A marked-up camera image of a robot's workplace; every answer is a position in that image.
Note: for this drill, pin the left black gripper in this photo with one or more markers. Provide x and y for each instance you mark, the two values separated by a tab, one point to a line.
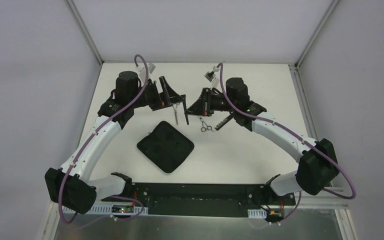
160	98

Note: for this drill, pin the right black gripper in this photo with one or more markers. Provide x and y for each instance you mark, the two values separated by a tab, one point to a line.
206	104

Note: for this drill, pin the black zip tool case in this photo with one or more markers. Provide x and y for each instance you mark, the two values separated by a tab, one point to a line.
166	147

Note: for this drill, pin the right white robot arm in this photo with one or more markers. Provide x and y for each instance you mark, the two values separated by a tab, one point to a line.
316	159

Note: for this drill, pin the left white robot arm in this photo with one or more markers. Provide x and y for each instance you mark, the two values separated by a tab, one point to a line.
70	186

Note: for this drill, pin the silver black hair scissors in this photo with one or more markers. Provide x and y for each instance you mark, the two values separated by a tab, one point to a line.
204	126

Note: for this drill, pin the silver thinning scissors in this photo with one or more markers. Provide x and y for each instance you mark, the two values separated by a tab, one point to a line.
175	111

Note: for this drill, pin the black comb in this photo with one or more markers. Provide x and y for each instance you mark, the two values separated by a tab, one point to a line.
223	122

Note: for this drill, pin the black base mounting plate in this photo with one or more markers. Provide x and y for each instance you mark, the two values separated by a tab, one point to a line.
256	192

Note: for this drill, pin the left white cable duct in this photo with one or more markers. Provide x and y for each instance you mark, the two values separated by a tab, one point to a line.
117	209

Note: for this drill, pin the white cable duct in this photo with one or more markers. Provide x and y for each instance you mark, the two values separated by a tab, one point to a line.
257	213
117	209

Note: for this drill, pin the right white cable duct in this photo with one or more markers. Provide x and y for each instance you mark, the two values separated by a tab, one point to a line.
257	213

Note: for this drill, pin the aluminium frame rail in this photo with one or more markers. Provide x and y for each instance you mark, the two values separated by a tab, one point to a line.
303	200

